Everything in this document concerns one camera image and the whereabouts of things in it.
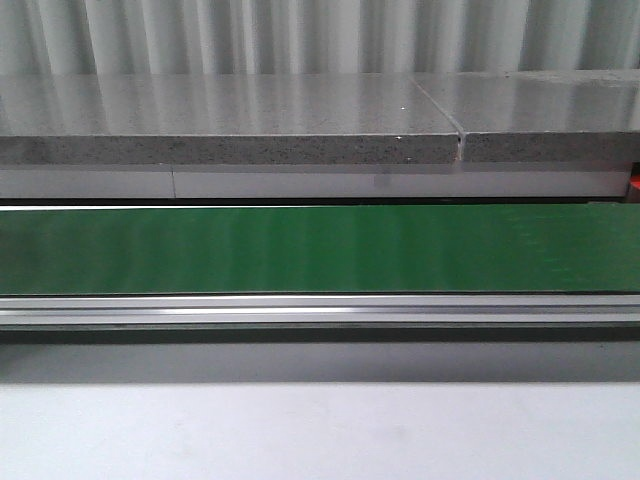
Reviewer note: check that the white panel under slabs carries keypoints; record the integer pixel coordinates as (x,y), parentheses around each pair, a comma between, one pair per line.
(493,180)

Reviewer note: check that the grey stone slab left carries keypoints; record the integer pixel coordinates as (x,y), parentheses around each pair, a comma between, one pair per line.
(309,119)

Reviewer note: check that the grey stone slab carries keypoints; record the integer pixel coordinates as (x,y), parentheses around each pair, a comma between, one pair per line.
(541,116)
(309,119)

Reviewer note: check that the green conveyor belt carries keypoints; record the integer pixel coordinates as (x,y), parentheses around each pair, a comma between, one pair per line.
(322,249)

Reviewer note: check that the grey stone slab right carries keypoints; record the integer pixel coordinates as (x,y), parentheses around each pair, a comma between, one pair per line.
(541,116)

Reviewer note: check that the red object behind conveyor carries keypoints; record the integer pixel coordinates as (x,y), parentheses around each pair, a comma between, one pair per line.
(633,188)

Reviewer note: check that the white curtain backdrop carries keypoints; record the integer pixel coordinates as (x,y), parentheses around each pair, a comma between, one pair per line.
(220,37)

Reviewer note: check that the aluminium conveyor side rail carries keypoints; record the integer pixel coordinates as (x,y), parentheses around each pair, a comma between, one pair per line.
(317,311)

